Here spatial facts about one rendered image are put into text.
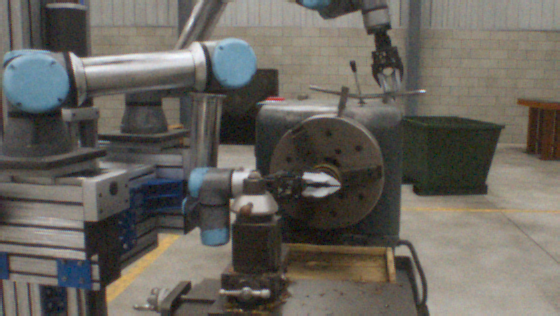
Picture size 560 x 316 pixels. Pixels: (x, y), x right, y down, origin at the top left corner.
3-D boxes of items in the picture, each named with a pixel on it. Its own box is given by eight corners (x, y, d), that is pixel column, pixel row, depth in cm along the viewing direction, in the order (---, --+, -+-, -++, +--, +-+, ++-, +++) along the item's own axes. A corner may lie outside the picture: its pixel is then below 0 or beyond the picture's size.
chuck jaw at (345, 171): (338, 163, 147) (381, 161, 146) (339, 180, 148) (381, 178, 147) (335, 169, 136) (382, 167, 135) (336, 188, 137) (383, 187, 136)
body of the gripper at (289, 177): (299, 206, 124) (248, 204, 125) (303, 197, 132) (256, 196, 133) (299, 173, 123) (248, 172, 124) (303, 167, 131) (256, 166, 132)
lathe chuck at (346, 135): (266, 208, 157) (286, 104, 152) (370, 231, 155) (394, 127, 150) (260, 216, 148) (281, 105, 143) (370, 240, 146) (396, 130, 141)
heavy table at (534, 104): (513, 148, 1058) (516, 98, 1043) (534, 148, 1056) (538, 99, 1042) (541, 160, 899) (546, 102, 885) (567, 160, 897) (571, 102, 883)
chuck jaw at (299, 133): (313, 167, 148) (290, 132, 147) (328, 158, 147) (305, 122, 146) (309, 175, 137) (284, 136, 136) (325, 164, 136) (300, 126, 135)
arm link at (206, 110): (184, 40, 140) (172, 220, 145) (197, 38, 130) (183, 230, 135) (225, 46, 146) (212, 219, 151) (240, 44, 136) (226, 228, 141)
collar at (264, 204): (236, 203, 93) (236, 187, 92) (281, 205, 92) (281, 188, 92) (225, 215, 85) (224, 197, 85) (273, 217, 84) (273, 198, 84)
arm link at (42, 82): (8, 113, 112) (241, 85, 138) (7, 118, 99) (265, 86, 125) (-2, 57, 109) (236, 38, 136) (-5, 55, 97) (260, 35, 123)
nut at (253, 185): (245, 189, 90) (245, 169, 90) (268, 190, 90) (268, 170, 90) (239, 194, 86) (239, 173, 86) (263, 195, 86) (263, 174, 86)
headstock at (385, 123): (278, 190, 224) (278, 98, 218) (391, 194, 220) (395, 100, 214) (247, 230, 165) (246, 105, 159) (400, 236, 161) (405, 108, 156)
